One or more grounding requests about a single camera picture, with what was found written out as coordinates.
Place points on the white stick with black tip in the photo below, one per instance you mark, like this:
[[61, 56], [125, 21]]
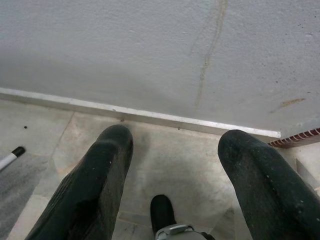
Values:
[[7, 160]]

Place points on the red brick skirting strip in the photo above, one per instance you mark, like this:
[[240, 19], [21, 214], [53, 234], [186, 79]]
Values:
[[300, 136]]

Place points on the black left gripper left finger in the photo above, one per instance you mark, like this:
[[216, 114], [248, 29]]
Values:
[[95, 180]]

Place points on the white baseboard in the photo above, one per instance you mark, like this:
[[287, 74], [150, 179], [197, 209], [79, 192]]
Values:
[[150, 117]]

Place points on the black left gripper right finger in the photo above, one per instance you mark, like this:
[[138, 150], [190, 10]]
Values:
[[265, 185]]

